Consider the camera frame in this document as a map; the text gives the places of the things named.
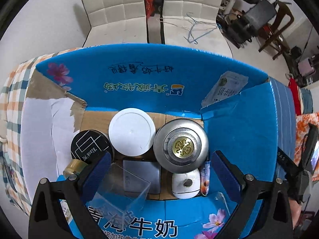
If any blue striped cloth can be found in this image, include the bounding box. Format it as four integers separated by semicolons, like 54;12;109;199
270;76;298;165

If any red bag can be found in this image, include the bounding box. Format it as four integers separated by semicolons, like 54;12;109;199
145;0;155;19

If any black round Blank ME tin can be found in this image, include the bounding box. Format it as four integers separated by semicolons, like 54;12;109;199
70;129;115;165

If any left white padded chair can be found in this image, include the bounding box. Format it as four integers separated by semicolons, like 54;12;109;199
82;0;149;47

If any silver round tin gold emblem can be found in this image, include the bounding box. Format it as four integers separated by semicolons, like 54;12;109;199
153;119;209;174

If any white egg-shaped device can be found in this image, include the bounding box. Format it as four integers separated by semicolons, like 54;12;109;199
171;169;201;199

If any plaid checkered cloth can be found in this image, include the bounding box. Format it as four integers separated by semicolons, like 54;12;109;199
1;48;79;216

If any person's right hand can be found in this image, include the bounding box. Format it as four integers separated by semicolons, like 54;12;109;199
289;198;302;228

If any pink case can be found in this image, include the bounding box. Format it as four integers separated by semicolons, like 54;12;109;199
298;58;315;77

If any clear plastic box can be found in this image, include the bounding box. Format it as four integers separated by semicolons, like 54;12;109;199
87;163;151;230

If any space print lighter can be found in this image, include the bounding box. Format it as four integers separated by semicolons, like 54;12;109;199
200;161;210;196

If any white round tin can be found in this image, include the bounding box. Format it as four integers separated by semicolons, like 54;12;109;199
108;108;156;157

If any orange floral cloth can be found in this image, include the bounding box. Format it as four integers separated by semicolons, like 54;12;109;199
293;112;319;168

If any red cloth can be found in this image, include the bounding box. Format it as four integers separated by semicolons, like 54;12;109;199
288;78;302;116

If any teal cloth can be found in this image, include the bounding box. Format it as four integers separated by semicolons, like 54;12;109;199
301;88;314;114

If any brown wooden chair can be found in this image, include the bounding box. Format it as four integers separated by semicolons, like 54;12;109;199
257;0;296;61

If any black weight bench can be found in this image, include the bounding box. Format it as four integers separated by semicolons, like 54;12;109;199
220;0;276;49

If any dark grey square box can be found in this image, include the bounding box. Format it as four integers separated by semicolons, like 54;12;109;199
123;160;161;194

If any blue cardboard milk box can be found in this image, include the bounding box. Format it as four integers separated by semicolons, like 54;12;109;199
21;44;293;238

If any blue wire hanger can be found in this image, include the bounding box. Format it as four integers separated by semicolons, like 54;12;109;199
185;12;218;45

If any right white padded chair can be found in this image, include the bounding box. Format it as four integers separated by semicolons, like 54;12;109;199
160;0;232;58

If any white padded chair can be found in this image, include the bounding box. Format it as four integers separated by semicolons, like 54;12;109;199
160;0;232;58
82;0;149;47

